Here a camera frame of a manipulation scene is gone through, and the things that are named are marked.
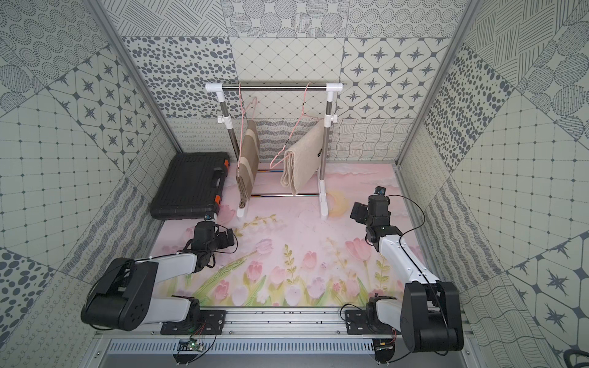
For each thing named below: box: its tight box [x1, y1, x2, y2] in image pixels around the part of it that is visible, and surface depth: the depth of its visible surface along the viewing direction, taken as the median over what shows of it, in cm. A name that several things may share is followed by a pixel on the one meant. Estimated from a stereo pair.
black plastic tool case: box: [149, 151, 231, 221], surface depth 103 cm
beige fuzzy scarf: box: [279, 118, 325, 195], surface depth 88 cm
